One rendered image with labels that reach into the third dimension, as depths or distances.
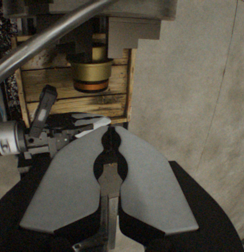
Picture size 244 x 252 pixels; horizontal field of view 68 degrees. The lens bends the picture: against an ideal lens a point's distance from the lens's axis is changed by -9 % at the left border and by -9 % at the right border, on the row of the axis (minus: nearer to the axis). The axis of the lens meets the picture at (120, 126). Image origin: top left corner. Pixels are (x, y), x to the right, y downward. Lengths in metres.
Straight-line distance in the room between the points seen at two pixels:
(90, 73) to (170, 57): 1.47
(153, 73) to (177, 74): 0.26
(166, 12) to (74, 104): 0.44
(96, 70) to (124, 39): 0.08
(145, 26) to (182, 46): 1.46
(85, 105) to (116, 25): 0.34
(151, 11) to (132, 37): 0.13
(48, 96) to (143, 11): 0.24
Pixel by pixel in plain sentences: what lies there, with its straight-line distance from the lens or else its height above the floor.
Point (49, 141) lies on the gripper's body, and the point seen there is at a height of 1.11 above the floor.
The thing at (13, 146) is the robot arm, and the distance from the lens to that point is 0.45.
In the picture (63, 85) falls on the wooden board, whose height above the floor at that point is 0.88.
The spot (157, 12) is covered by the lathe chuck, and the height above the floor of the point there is 1.23.
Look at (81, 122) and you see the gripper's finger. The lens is 0.45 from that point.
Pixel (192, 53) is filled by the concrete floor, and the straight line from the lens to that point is 1.95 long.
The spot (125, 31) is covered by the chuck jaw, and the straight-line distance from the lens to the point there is 0.40.
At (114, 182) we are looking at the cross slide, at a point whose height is 0.97.
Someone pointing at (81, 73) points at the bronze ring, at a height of 1.11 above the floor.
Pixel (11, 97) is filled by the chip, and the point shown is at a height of 0.55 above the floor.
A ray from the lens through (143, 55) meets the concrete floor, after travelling 1.68.
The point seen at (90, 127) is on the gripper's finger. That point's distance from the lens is 0.44.
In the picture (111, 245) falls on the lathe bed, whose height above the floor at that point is 0.87.
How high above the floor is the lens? 1.48
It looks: 54 degrees down
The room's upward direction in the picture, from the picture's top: 145 degrees clockwise
